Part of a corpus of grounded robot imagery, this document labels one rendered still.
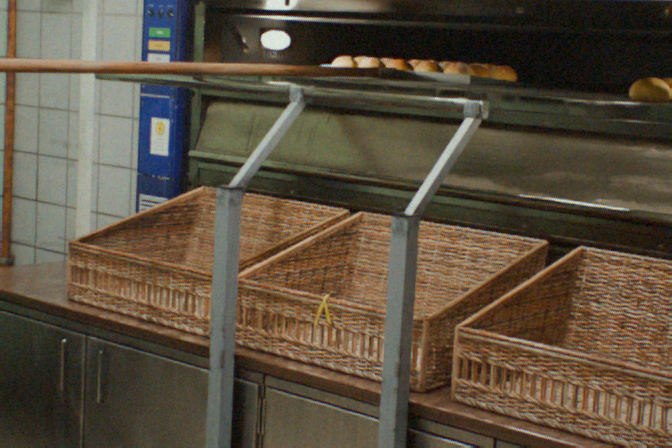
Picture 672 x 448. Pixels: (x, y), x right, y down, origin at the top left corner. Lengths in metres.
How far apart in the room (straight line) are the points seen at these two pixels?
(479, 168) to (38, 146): 1.71
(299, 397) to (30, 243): 1.76
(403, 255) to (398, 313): 0.11
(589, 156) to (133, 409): 1.24
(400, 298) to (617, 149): 0.69
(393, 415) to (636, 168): 0.79
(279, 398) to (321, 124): 0.89
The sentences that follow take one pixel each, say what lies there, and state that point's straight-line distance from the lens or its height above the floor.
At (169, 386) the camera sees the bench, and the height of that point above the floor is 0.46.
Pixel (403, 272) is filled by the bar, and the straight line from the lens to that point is 2.47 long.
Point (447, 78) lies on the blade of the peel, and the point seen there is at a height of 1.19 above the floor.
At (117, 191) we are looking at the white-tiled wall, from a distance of 3.97.
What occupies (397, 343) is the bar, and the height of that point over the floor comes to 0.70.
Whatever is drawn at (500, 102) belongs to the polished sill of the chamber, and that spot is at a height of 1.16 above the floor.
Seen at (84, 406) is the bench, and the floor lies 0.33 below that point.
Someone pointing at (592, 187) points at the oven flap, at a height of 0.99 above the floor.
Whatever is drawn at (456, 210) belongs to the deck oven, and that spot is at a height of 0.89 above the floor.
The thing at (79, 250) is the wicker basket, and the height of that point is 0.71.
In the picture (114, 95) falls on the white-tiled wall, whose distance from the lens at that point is 3.96.
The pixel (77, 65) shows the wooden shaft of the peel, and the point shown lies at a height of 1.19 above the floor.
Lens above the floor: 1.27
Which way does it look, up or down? 7 degrees down
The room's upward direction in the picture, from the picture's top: 3 degrees clockwise
